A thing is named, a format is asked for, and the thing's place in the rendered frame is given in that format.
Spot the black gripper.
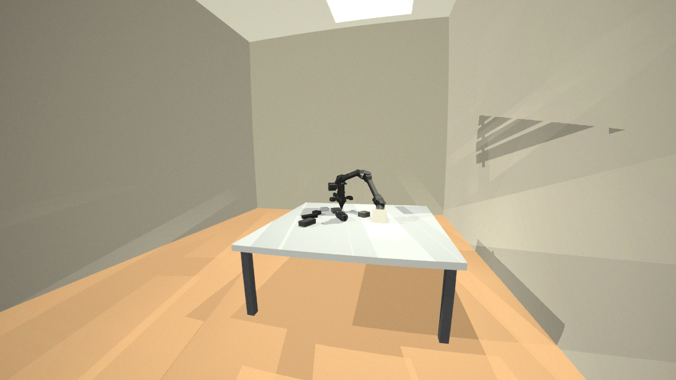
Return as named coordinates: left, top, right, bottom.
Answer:
left=330, top=190, right=353, bottom=209

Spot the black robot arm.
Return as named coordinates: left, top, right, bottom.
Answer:
left=328, top=169, right=386, bottom=210

